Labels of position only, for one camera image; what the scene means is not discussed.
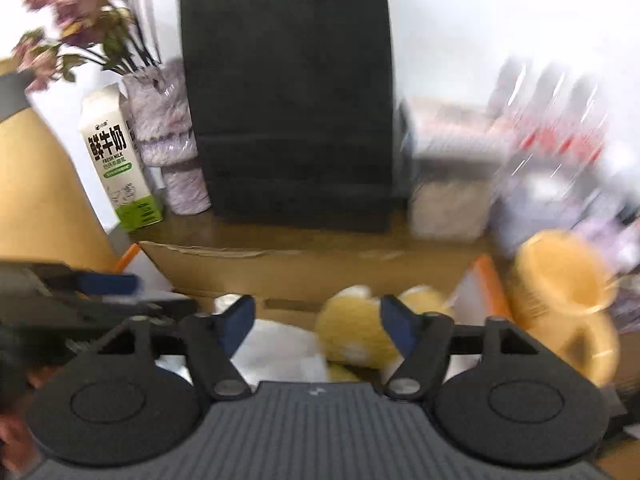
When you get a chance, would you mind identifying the yellow thermos jug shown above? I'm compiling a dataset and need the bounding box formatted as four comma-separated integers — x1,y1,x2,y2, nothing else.
0,57,121,273

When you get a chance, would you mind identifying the white labelled box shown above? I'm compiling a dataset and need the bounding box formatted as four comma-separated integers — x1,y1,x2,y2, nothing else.
400,97,516,161

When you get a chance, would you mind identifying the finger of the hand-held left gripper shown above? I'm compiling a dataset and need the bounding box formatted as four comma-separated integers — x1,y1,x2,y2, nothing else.
0,260,142,297
65,296,197,333

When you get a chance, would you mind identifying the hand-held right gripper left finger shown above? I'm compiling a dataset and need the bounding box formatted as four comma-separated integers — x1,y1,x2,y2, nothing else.
92,294,257,402

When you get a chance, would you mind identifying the black paper bag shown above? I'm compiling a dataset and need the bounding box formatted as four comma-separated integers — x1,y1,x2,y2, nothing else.
177,0,396,233

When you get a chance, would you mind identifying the white green milk carton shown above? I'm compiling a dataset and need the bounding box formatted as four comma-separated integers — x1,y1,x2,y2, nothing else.
79,82,165,233

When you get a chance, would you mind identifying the yellow white plush toy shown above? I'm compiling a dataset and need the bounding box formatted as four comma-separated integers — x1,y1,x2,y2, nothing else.
314,284,453,371

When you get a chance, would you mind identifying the red label water bottle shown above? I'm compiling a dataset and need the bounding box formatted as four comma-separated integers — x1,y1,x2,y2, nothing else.
530,62,576,176
487,57,536,171

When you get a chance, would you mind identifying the pink wrapped vase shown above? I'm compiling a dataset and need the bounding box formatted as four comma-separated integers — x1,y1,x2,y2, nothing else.
121,59,212,216

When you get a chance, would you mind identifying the clear plastic container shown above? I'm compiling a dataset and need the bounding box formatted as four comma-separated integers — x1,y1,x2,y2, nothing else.
407,157,496,241

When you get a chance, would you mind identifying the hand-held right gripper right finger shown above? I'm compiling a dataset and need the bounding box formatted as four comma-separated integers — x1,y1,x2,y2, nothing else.
379,294,543,402

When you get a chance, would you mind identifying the cardboard box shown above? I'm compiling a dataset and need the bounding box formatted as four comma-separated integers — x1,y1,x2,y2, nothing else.
115,240,518,361

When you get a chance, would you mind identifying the dried pink flower bouquet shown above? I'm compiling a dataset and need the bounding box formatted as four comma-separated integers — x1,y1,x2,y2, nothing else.
5,0,163,93

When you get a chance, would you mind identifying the white paper sheet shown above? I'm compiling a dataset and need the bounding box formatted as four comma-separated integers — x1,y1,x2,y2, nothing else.
235,317,331,383

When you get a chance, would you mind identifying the yellow mug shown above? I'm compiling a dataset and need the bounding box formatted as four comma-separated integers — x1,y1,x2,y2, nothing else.
507,230,622,388

